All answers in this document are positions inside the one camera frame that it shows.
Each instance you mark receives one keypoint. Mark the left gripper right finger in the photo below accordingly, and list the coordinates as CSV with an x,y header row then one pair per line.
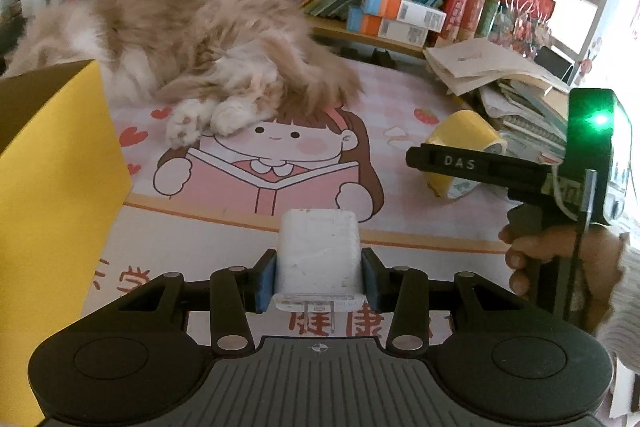
x,y
402,292

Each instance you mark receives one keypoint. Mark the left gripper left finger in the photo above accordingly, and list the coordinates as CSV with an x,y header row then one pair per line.
x,y
235,292

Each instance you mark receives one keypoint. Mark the large white charger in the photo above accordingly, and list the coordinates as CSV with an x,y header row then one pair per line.
x,y
319,267

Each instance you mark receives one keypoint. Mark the person right hand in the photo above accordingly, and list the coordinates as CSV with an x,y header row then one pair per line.
x,y
599,253

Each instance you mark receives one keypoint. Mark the pink cartoon table mat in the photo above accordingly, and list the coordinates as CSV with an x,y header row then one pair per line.
x,y
219,204

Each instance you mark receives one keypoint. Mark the stack of notebooks and papers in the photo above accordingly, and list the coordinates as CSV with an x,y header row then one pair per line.
x,y
525,104

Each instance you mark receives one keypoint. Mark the yellow cardboard box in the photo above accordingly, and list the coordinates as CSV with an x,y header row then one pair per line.
x,y
63,180

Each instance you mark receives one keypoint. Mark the orange and white cat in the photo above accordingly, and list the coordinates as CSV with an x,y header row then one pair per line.
x,y
222,65

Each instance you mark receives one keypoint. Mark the lower orange white box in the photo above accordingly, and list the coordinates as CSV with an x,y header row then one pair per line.
x,y
375,26

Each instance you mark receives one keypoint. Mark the orange white box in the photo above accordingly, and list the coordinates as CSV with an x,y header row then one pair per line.
x,y
375,26
405,11

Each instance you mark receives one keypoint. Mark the upper orange white box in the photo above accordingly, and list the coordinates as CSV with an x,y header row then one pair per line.
x,y
405,11

